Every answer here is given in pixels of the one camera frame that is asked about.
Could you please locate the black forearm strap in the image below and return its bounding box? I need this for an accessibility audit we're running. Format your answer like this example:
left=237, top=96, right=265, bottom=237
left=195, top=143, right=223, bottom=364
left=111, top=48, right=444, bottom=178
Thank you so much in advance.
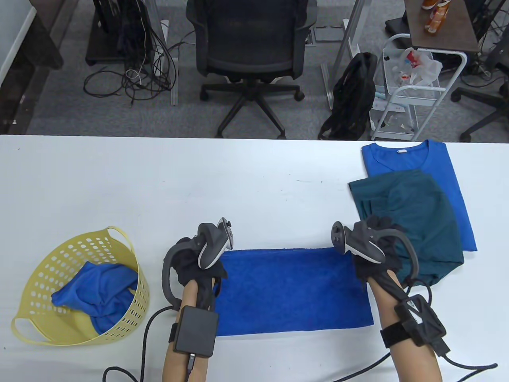
left=380, top=324, right=418, bottom=349

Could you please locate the white utility cart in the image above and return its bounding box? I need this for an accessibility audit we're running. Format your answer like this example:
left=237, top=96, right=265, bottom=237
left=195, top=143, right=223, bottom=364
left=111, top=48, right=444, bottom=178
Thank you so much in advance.
left=369, top=34, right=468, bottom=142

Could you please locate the person's right hand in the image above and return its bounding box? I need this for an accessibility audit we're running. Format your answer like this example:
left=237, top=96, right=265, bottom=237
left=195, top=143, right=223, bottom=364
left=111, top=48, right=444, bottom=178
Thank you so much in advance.
left=352, top=216, right=403, bottom=281

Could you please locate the black swivel chair base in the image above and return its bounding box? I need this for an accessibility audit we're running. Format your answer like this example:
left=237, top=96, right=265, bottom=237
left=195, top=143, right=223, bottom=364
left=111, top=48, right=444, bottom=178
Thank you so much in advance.
left=451, top=38, right=509, bottom=143

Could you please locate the brown side table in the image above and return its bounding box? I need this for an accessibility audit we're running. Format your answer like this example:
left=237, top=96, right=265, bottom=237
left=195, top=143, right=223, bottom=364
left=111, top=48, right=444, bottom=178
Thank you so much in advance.
left=404, top=0, right=480, bottom=53

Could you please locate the smooth blue clothes piece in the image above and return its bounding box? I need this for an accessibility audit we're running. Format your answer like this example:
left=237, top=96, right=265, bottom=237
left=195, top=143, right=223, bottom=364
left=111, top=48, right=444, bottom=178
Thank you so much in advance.
left=51, top=261, right=139, bottom=334

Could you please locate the grey metal desk leg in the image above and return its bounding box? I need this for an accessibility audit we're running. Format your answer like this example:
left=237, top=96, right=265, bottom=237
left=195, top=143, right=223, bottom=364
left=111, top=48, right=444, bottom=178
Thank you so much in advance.
left=157, top=0, right=179, bottom=106
left=321, top=0, right=365, bottom=110

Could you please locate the black computer tower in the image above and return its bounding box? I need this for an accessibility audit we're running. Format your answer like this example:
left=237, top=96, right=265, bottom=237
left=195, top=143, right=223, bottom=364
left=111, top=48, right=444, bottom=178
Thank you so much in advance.
left=85, top=0, right=156, bottom=66

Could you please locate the dark teal towel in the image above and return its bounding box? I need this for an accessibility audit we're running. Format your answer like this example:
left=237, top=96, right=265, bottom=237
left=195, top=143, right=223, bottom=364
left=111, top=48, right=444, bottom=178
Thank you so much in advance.
left=348, top=169, right=465, bottom=288

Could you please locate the yellow laundry basket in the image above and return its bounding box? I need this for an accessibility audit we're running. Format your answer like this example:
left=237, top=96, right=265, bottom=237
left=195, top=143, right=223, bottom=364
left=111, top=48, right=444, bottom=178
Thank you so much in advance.
left=11, top=226, right=151, bottom=346

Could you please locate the black right forearm sensor module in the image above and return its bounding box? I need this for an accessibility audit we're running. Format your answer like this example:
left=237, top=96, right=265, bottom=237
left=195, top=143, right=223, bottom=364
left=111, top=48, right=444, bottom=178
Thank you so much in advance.
left=394, top=294, right=450, bottom=355

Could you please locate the person's right forearm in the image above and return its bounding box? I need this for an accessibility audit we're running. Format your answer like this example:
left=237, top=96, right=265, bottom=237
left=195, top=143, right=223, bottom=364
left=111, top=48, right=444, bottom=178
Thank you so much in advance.
left=366, top=273, right=444, bottom=382

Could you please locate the black backpack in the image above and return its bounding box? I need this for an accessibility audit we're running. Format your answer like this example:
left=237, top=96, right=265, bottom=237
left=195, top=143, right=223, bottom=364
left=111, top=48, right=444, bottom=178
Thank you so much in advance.
left=318, top=52, right=378, bottom=140

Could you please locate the black left forearm box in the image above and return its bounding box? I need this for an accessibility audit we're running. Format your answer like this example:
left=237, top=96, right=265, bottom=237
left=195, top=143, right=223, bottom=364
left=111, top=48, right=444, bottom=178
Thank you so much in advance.
left=170, top=306, right=219, bottom=357

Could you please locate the black floor cable bundle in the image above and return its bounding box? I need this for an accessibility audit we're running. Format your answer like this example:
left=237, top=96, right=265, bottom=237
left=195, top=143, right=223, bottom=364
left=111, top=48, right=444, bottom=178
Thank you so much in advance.
left=84, top=24, right=180, bottom=108

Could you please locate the black cable tangle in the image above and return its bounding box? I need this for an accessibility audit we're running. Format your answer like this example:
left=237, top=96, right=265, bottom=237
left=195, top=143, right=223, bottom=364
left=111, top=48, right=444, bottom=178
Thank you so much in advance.
left=463, top=0, right=509, bottom=88

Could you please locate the blue t-shirt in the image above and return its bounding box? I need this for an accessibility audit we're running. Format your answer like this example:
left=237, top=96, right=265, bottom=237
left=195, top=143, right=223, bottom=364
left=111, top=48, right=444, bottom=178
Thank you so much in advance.
left=361, top=140, right=478, bottom=252

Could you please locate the grey metal base plate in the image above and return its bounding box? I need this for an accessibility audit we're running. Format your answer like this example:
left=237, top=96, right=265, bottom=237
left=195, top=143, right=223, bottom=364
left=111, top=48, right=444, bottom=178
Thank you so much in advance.
left=313, top=26, right=345, bottom=42

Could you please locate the black mesh office chair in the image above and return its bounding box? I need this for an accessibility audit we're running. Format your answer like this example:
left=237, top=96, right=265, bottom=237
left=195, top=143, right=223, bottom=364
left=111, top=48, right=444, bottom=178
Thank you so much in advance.
left=186, top=0, right=317, bottom=140

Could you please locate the blue towel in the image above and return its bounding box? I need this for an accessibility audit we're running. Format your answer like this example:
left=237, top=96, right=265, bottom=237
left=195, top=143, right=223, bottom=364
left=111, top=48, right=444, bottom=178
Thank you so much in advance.
left=215, top=248, right=374, bottom=337

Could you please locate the white plastic bag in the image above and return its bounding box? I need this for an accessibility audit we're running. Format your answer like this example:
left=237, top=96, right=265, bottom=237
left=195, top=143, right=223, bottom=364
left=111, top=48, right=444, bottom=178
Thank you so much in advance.
left=383, top=47, right=443, bottom=86

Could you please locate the person's left hand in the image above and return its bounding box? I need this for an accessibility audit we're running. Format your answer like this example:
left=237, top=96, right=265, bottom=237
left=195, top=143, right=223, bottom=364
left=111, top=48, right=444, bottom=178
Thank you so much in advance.
left=175, top=237, right=229, bottom=315

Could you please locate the black flat stand base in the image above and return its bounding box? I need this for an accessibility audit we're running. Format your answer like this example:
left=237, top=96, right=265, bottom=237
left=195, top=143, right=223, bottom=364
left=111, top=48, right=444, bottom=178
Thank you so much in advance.
left=385, top=18, right=411, bottom=35

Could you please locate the person's left forearm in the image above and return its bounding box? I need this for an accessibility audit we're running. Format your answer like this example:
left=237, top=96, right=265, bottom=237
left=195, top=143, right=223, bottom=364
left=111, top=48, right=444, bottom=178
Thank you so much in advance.
left=162, top=279, right=221, bottom=382

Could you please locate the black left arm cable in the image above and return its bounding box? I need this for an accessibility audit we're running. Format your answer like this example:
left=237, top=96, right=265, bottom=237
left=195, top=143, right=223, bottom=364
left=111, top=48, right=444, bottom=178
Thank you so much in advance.
left=103, top=306, right=179, bottom=382

